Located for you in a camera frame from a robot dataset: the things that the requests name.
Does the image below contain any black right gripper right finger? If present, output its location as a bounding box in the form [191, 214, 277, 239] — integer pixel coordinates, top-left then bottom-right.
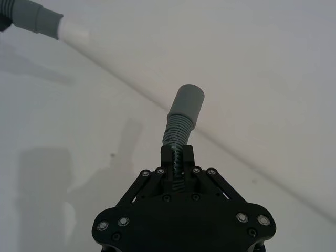
[183, 145, 237, 204]

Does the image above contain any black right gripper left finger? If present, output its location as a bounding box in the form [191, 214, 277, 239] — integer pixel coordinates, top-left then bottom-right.
[122, 146, 175, 205]

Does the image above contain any grey corrugated hose with cuff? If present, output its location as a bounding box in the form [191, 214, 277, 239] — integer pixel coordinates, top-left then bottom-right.
[0, 0, 65, 41]
[162, 83, 206, 194]

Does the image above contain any white plastic pipe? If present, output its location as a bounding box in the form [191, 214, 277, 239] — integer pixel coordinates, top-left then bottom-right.
[56, 19, 90, 46]

